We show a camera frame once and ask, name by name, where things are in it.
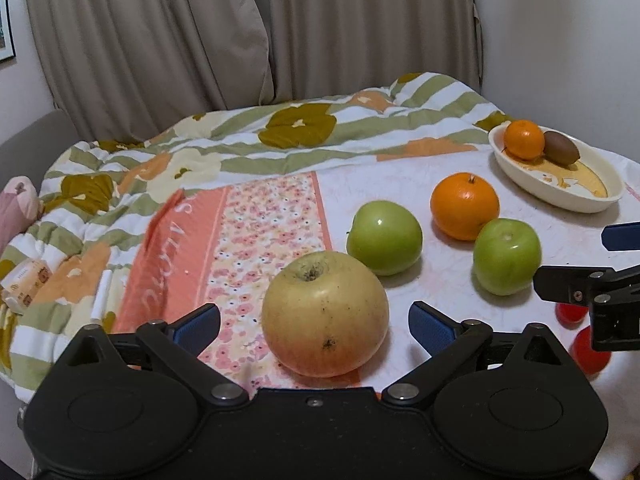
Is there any pink plush toy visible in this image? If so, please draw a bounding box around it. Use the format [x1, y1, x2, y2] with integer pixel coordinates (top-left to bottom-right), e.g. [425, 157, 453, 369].
[0, 176, 45, 257]

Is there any medium orange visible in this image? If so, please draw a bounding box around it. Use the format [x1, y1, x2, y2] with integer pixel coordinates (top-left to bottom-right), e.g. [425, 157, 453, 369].
[503, 119, 546, 162]

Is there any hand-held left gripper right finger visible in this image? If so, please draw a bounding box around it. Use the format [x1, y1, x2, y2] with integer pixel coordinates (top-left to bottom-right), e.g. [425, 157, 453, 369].
[381, 301, 573, 406]

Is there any grey padded headboard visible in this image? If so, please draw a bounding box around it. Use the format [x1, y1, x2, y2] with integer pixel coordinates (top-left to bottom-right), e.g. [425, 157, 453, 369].
[0, 109, 81, 192]

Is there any large yellow apple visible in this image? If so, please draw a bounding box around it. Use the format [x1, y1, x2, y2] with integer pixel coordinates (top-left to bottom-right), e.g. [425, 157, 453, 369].
[261, 251, 391, 378]

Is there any pink floral bed sheet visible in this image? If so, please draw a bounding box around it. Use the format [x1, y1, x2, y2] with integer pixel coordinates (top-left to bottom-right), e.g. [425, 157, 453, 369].
[110, 125, 640, 397]

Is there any small white tube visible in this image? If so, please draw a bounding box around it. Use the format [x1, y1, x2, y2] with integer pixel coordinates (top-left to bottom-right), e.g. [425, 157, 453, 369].
[91, 270, 115, 331]

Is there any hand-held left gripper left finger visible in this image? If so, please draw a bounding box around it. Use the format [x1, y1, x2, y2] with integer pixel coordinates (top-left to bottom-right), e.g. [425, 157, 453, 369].
[65, 302, 251, 406]

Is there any patterned tissue packet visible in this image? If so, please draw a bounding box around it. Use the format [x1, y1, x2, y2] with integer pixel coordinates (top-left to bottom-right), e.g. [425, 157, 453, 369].
[0, 258, 54, 314]

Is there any brown kiwi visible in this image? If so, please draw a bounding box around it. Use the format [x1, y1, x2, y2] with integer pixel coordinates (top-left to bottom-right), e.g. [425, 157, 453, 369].
[543, 130, 581, 166]

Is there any white oval dish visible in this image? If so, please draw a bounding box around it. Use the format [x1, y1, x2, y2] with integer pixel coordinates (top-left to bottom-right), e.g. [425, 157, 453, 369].
[488, 122, 626, 214]

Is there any red tomato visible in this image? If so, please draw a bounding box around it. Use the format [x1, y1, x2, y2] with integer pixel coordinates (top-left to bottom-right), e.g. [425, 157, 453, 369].
[571, 327, 612, 377]
[556, 301, 590, 325]

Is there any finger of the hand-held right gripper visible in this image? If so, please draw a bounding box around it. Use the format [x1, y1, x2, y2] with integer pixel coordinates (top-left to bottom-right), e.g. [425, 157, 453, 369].
[601, 221, 640, 252]
[532, 264, 640, 307]

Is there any striped floral quilt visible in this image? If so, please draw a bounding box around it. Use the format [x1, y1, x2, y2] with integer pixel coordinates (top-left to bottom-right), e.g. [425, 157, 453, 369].
[0, 72, 515, 397]

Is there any large orange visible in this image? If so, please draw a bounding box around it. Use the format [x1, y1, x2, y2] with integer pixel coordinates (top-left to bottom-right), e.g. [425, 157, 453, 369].
[430, 172, 501, 241]

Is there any green apple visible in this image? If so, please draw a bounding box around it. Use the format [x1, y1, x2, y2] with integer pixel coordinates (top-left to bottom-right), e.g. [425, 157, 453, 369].
[473, 218, 543, 296]
[346, 200, 424, 277]

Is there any black picture frame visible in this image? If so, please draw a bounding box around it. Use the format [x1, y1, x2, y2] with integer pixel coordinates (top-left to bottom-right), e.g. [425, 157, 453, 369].
[0, 0, 16, 64]

